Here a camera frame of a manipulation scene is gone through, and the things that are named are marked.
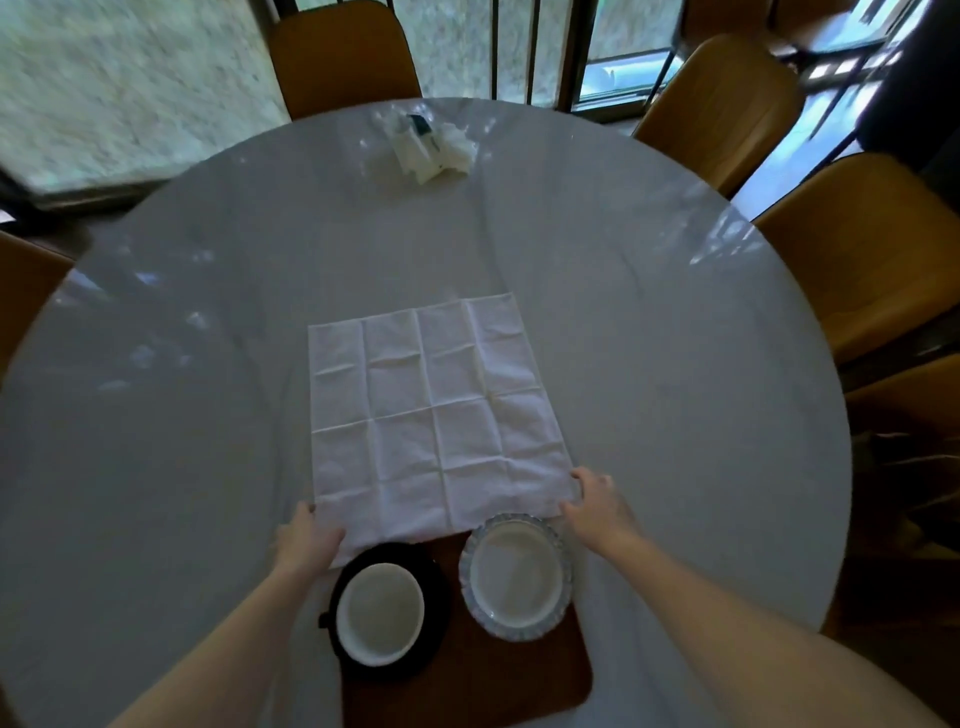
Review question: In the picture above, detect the black round plate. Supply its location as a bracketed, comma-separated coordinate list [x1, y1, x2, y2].
[318, 541, 454, 682]

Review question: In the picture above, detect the person's right hand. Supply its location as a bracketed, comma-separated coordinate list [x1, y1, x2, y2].
[558, 466, 645, 557]

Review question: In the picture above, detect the brown leather placemat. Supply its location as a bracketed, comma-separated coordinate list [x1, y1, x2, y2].
[341, 536, 594, 728]

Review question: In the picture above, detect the white plate with patterned rim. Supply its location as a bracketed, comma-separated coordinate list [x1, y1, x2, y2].
[459, 513, 574, 643]

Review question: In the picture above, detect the white tablecloth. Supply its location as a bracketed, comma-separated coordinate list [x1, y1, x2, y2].
[0, 97, 854, 728]

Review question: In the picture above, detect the white cloth napkin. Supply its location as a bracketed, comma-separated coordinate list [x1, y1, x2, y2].
[307, 292, 584, 569]

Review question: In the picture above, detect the crumpled white tissue packet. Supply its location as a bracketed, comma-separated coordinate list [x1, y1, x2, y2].
[384, 112, 479, 186]

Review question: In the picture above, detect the white bowl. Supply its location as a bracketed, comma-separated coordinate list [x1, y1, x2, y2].
[335, 562, 426, 668]

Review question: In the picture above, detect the person's right forearm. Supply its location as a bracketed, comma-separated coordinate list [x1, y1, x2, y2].
[600, 532, 948, 728]

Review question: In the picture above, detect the person's left hand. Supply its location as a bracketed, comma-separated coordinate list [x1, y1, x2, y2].
[272, 501, 347, 579]

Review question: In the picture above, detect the tan leather chair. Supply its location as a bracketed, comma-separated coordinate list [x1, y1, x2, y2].
[633, 33, 806, 200]
[753, 152, 960, 366]
[0, 231, 75, 376]
[846, 352, 960, 444]
[268, 0, 423, 121]

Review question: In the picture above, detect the person's left forearm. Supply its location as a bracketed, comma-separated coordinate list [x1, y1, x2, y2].
[108, 564, 322, 728]

